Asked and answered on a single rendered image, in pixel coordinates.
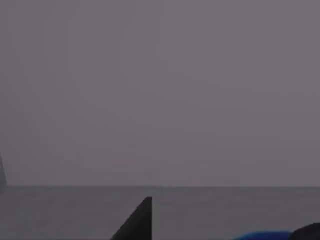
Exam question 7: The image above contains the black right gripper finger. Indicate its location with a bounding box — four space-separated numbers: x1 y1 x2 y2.
110 196 153 240

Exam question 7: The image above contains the blue and black object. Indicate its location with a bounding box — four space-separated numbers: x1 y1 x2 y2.
231 222 320 240

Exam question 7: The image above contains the grey upright object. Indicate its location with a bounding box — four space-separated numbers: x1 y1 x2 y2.
0 152 8 194

